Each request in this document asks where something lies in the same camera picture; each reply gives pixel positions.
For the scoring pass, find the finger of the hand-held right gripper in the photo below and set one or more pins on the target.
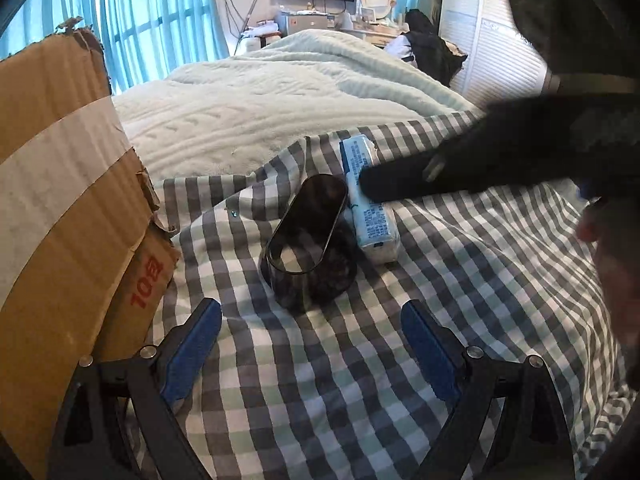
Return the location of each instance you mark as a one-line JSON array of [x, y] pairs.
[[500, 155]]

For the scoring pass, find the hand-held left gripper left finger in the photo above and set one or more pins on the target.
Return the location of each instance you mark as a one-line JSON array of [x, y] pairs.
[[192, 345]]

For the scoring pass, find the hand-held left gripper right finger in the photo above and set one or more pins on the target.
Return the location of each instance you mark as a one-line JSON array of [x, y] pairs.
[[430, 355]]

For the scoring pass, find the black oval case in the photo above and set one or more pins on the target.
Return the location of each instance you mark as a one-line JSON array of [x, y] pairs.
[[320, 265]]

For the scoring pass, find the light blue tissue pack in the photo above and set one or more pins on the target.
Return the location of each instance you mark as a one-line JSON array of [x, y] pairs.
[[372, 220]]

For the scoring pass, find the cardboard box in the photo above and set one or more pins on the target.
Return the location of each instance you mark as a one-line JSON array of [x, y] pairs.
[[60, 210]]

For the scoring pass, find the person's right hand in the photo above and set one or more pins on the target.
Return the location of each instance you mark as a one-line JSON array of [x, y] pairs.
[[620, 270]]

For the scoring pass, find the grey plaid sheet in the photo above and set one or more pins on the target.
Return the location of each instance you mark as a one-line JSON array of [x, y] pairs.
[[350, 360]]

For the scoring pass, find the white louvred wardrobe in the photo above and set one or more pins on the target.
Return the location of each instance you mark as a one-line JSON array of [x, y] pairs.
[[495, 60]]

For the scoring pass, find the pile of dark clothes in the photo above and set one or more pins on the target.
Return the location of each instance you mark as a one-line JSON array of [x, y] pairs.
[[430, 50]]

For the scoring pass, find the white dressing table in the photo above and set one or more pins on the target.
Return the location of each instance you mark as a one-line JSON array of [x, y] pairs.
[[375, 34]]

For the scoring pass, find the silver mini fridge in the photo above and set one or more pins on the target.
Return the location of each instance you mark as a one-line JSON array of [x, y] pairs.
[[310, 22]]

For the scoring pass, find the blue curtain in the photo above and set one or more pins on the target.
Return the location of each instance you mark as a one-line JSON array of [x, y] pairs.
[[140, 15]]

